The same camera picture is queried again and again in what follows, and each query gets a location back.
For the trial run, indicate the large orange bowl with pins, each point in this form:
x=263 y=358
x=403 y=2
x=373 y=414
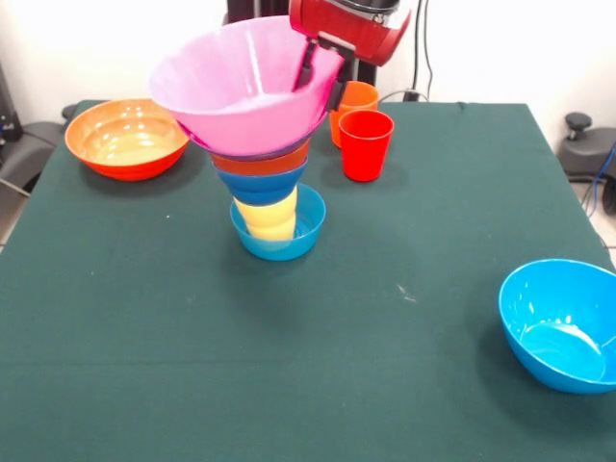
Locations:
x=125 y=139

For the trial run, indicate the small dark blue bowl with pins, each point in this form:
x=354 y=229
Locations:
x=262 y=187

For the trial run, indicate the large light blue bowl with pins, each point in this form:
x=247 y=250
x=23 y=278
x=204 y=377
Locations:
x=553 y=327

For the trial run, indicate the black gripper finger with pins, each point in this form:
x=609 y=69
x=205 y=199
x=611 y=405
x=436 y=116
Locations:
x=339 y=86
x=304 y=72

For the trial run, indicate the dark green table cloth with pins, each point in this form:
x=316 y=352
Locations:
x=308 y=337

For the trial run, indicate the yellow cup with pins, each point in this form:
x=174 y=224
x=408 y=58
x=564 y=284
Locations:
x=269 y=219

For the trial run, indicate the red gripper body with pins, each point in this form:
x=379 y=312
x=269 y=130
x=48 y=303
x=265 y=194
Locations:
x=361 y=36

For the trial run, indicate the large pink bowl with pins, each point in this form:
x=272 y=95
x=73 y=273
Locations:
x=240 y=120

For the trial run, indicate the small orange bowl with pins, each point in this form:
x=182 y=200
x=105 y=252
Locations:
x=260 y=166

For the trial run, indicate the red cup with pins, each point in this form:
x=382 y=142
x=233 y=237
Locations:
x=363 y=154

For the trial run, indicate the orange cup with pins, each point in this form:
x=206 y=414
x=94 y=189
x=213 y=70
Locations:
x=361 y=96

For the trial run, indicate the small light blue bowl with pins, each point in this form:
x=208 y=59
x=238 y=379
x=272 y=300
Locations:
x=284 y=250

